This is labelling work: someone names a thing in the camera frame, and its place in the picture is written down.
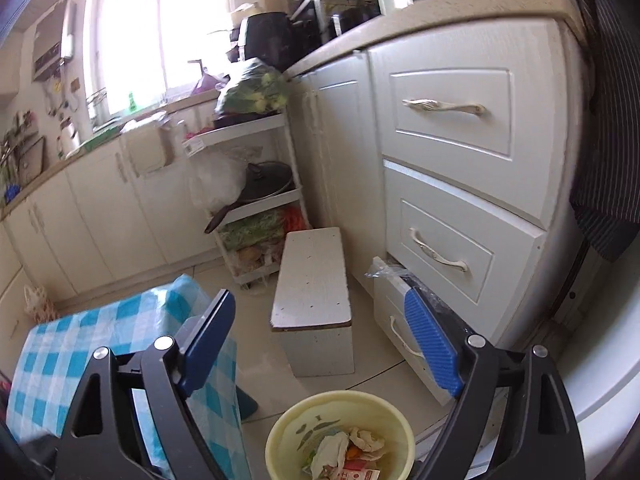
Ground white wooden stool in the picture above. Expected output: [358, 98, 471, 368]
[270, 226, 357, 378]

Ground pale yellow plastic bin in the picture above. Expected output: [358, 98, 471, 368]
[265, 391, 417, 480]

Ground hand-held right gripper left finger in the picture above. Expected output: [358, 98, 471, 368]
[52, 289, 237, 480]

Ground white storage trolley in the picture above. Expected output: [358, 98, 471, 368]
[182, 111, 312, 292]

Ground white plastic bag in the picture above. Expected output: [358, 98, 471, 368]
[189, 157, 247, 212]

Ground clear plastic bag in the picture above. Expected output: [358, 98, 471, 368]
[364, 256, 468, 346]

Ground green leafy vegetable bag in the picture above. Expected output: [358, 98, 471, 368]
[220, 209, 290, 253]

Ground dark striped cloth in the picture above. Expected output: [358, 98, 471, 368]
[552, 0, 640, 262]

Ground bag of green vegetables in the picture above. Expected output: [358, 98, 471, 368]
[215, 57, 292, 117]

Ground white hanging dispenser box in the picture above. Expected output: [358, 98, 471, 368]
[124, 122, 174, 177]

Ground black toaster oven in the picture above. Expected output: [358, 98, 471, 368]
[327, 2, 382, 40]

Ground black air fryer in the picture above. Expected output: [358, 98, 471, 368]
[239, 11, 297, 70]

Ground blue white checkered tablecloth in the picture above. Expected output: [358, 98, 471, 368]
[9, 274, 257, 480]

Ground black frying pan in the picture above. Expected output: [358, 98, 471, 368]
[204, 161, 296, 235]

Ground white appliance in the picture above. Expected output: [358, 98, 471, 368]
[545, 240, 640, 480]

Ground floral bin with white bag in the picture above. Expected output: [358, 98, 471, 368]
[22, 284, 60, 325]

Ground white electric kettle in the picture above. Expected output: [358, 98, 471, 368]
[56, 119, 82, 161]

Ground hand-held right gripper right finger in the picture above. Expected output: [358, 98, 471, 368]
[404, 290, 585, 480]

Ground white tissue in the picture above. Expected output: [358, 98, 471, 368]
[348, 427, 387, 453]

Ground beige paper napkin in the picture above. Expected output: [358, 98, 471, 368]
[310, 431, 351, 479]

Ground red plastic bag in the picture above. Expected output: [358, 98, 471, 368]
[280, 204, 310, 232]

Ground wall water heater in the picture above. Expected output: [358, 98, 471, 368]
[31, 0, 77, 82]

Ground white kitchen cabinets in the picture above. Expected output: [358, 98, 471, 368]
[0, 132, 226, 306]
[289, 0, 598, 407]

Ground window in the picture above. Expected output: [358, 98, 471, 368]
[82, 0, 238, 118]

